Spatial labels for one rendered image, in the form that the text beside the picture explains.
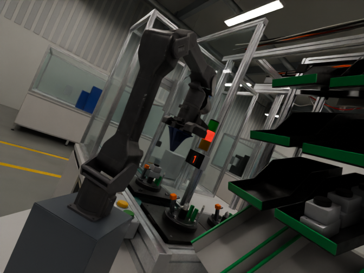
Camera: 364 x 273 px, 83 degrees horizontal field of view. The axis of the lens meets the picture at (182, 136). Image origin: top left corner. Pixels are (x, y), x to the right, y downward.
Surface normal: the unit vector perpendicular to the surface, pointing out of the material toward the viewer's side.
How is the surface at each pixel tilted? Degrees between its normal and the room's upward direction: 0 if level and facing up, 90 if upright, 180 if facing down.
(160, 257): 90
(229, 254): 45
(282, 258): 90
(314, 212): 115
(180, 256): 90
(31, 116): 90
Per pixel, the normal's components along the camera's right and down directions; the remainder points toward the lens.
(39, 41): 0.50, 0.21
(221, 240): -0.31, -0.91
